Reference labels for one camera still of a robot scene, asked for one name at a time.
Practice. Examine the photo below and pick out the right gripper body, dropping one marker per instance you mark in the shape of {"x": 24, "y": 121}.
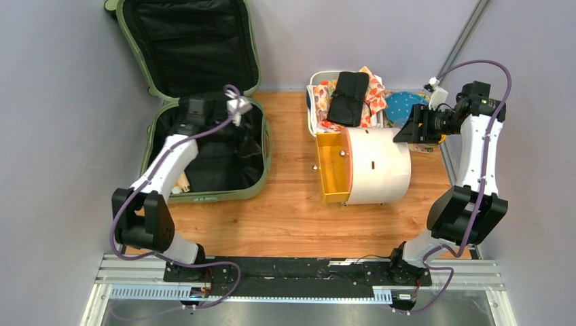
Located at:
{"x": 438, "y": 123}

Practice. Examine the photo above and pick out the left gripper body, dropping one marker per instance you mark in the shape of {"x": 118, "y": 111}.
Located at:
{"x": 238, "y": 145}

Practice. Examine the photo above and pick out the floral orange print cloth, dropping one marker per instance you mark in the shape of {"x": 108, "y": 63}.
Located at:
{"x": 375, "y": 101}

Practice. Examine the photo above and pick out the cream cylindrical container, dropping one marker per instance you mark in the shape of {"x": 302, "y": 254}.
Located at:
{"x": 379, "y": 169}

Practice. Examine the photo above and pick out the black pouch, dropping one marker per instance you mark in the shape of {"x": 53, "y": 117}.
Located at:
{"x": 347, "y": 100}

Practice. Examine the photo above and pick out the yellow transparent drawer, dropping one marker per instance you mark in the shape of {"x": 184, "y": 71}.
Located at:
{"x": 331, "y": 168}

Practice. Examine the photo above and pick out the white plastic tub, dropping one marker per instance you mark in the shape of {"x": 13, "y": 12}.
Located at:
{"x": 317, "y": 77}

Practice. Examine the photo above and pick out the green hard-shell suitcase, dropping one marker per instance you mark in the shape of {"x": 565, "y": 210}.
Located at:
{"x": 192, "y": 49}

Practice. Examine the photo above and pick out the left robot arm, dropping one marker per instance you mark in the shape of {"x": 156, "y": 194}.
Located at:
{"x": 141, "y": 217}

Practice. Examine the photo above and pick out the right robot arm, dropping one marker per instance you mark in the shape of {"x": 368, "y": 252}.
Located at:
{"x": 472, "y": 207}

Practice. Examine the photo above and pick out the floral placemat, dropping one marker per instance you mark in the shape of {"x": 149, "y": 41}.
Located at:
{"x": 423, "y": 148}

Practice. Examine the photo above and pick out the blue dotted plate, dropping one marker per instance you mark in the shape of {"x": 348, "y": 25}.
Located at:
{"x": 400, "y": 106}

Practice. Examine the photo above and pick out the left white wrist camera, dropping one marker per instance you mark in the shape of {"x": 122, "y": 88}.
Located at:
{"x": 237, "y": 106}

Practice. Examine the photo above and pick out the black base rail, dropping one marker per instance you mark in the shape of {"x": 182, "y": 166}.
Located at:
{"x": 300, "y": 278}

